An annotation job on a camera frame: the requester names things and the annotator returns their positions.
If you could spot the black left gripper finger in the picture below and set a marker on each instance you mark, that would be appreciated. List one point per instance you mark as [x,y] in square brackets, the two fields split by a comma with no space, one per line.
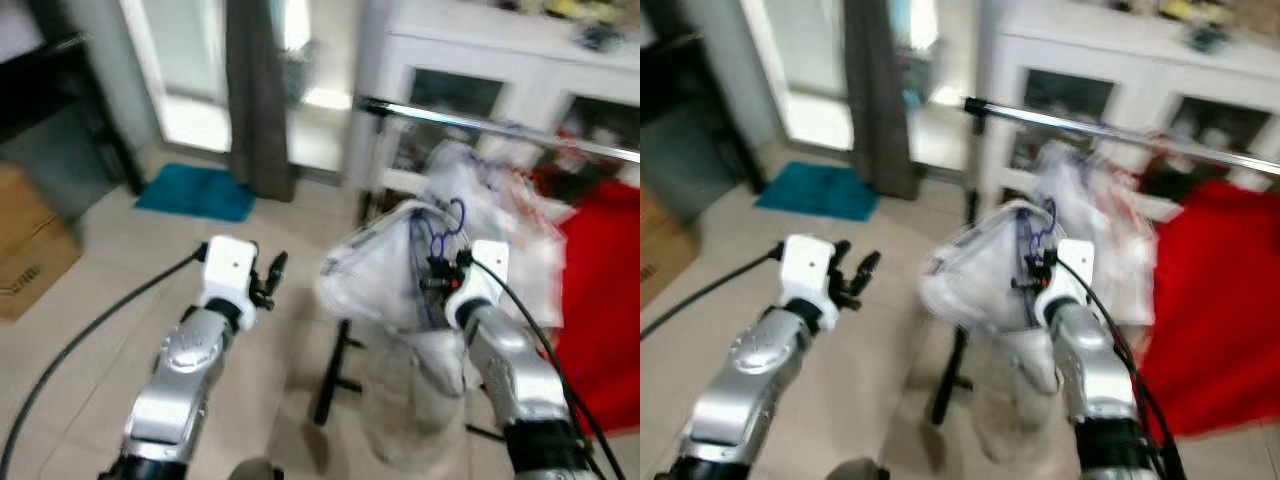
[254,256]
[842,255]
[276,268]
[868,270]

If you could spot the purple plastic hanger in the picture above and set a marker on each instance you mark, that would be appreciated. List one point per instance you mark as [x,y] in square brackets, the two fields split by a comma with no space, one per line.
[1030,240]
[459,215]

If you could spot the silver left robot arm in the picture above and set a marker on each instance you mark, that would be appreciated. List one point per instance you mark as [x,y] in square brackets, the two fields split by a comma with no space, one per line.
[750,380]
[180,370]

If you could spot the teal floor mat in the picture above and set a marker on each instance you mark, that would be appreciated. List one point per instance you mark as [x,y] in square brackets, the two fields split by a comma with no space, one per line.
[195,192]
[815,190]

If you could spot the black rack leg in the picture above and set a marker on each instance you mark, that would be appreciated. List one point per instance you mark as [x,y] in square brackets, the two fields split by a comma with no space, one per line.
[945,385]
[330,385]

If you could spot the grey brown curtain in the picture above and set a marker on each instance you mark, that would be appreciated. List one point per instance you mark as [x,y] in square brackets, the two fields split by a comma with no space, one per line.
[258,100]
[882,100]

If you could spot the red garment with white trim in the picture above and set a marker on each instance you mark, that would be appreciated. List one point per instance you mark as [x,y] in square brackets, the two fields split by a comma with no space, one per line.
[600,300]
[1220,300]

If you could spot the brown cardboard box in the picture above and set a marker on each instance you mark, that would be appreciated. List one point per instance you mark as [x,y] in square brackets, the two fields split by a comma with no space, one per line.
[665,255]
[30,250]

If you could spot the grey robot foot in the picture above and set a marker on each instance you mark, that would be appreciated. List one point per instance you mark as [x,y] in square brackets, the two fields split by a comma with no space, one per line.
[255,470]
[860,470]

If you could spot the glass door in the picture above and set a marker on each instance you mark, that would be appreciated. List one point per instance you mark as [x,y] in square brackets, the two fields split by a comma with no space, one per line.
[185,70]
[805,70]

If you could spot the black cabinet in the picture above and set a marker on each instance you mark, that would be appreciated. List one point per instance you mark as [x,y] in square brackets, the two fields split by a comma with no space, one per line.
[50,100]
[690,110]

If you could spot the white cabinet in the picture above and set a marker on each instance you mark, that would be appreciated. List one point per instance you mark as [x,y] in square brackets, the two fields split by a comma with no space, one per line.
[1130,60]
[520,60]

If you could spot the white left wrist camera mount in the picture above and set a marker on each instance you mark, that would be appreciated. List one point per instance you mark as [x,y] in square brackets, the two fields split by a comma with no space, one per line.
[805,270]
[230,270]

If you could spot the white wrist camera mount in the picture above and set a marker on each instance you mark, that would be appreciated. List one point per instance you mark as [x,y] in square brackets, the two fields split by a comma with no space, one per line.
[230,270]
[1075,265]
[805,270]
[488,265]

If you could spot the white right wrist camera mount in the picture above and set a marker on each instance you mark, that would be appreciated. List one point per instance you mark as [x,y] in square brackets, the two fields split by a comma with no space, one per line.
[488,265]
[1075,265]

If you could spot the chrome clothes rail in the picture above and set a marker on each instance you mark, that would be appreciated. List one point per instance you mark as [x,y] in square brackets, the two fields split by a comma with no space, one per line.
[450,118]
[1060,122]

